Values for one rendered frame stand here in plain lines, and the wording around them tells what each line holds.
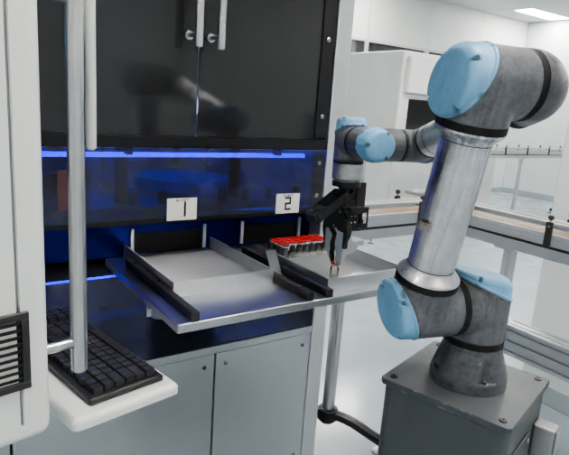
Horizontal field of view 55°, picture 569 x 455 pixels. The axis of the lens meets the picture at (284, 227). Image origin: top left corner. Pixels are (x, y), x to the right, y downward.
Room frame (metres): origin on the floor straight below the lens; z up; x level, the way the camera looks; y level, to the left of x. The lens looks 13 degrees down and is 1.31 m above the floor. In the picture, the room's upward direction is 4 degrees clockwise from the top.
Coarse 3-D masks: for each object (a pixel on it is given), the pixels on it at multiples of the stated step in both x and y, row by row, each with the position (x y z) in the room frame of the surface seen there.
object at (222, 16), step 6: (222, 0) 1.40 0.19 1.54; (222, 6) 1.40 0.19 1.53; (222, 12) 1.40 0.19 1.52; (222, 18) 1.40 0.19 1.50; (222, 24) 1.40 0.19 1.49; (222, 30) 1.40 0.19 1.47; (210, 36) 1.45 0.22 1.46; (216, 36) 1.42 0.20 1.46; (222, 36) 1.40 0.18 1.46; (222, 42) 1.40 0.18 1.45; (222, 48) 1.40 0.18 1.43
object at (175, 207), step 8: (168, 200) 1.39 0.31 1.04; (176, 200) 1.40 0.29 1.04; (184, 200) 1.41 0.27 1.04; (192, 200) 1.43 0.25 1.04; (168, 208) 1.39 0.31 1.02; (176, 208) 1.40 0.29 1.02; (192, 208) 1.43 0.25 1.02; (168, 216) 1.39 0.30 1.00; (176, 216) 1.40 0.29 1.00; (192, 216) 1.43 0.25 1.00
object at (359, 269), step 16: (304, 256) 1.52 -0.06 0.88; (320, 256) 1.53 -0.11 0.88; (352, 256) 1.54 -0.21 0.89; (368, 256) 1.48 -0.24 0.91; (304, 272) 1.30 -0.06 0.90; (320, 272) 1.38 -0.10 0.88; (352, 272) 1.40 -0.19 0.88; (368, 272) 1.41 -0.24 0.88; (384, 272) 1.33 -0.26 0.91; (336, 288) 1.24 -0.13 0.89; (352, 288) 1.27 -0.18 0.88
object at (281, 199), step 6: (276, 198) 1.58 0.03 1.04; (282, 198) 1.59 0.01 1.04; (294, 198) 1.62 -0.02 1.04; (276, 204) 1.58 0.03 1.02; (282, 204) 1.59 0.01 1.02; (288, 204) 1.61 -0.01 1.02; (294, 204) 1.62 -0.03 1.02; (276, 210) 1.58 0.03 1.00; (282, 210) 1.59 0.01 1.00; (288, 210) 1.61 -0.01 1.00; (294, 210) 1.62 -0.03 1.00
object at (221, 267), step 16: (128, 256) 1.37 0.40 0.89; (144, 256) 1.41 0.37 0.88; (160, 256) 1.42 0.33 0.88; (176, 256) 1.43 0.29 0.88; (192, 256) 1.44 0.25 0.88; (208, 256) 1.45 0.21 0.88; (224, 256) 1.46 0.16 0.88; (240, 256) 1.40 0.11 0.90; (160, 272) 1.19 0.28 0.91; (176, 272) 1.30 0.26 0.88; (192, 272) 1.31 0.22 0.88; (208, 272) 1.31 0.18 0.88; (224, 272) 1.32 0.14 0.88; (240, 272) 1.33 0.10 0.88; (256, 272) 1.24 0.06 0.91; (272, 272) 1.27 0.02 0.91; (176, 288) 1.13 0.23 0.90; (192, 288) 1.15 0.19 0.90; (208, 288) 1.17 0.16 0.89; (224, 288) 1.20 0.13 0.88
